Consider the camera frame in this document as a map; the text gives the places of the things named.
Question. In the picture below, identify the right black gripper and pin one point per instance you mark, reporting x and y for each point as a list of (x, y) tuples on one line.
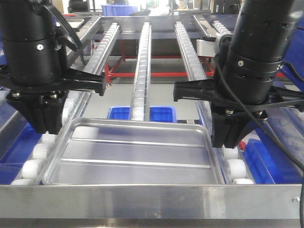
[(229, 123)]

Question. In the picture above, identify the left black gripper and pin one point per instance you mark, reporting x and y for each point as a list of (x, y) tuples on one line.
[(29, 84)]

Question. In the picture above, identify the small silver ribbed tray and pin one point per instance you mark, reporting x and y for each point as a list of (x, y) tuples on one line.
[(116, 152)]

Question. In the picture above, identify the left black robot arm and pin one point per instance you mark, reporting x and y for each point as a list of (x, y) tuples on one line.
[(51, 51)]

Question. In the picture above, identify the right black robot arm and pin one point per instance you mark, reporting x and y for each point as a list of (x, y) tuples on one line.
[(248, 63)]

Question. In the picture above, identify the blue bin below rollers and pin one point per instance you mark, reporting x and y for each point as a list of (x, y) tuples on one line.
[(157, 113)]

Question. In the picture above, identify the steel rack front bar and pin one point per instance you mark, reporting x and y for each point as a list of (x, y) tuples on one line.
[(279, 205)]

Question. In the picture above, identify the distant blue bin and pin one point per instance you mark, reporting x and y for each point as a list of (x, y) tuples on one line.
[(118, 10)]

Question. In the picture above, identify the black and white bags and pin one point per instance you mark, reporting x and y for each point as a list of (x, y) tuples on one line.
[(160, 11)]

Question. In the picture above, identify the left white roller rail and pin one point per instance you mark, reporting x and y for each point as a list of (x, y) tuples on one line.
[(228, 163)]

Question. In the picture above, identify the white roller rail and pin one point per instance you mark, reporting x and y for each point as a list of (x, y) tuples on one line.
[(228, 163), (142, 78)]

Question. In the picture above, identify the roller rail beside crate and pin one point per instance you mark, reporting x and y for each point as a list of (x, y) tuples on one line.
[(75, 101)]

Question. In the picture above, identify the red steel floor frame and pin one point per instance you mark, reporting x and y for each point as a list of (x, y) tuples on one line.
[(166, 60)]

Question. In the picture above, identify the centre white roller rail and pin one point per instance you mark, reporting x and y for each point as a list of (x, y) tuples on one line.
[(142, 78)]

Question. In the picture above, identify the steel side guide rail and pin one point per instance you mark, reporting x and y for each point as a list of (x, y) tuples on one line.
[(208, 33)]

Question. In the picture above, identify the far left roller rail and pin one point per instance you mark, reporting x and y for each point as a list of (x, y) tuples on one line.
[(220, 28)]

